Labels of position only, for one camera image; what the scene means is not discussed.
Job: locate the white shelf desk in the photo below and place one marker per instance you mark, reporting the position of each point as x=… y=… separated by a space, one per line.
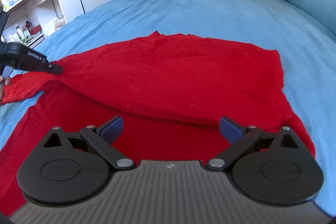
x=41 y=12

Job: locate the red knitted garment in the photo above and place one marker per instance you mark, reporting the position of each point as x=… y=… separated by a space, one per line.
x=170 y=90

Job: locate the blue bed sheet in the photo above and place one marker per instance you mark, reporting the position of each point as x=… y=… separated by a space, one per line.
x=306 y=47

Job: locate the red box on shelf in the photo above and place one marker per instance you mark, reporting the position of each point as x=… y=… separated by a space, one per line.
x=34 y=30

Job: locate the white bottle on shelf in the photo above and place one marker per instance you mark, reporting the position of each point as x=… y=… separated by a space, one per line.
x=20 y=33

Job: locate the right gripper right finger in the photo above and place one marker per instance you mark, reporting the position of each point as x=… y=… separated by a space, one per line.
x=274 y=168

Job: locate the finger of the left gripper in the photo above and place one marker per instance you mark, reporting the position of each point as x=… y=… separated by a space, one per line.
x=37 y=62

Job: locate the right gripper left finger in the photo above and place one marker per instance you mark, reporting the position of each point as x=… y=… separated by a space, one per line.
x=66 y=168

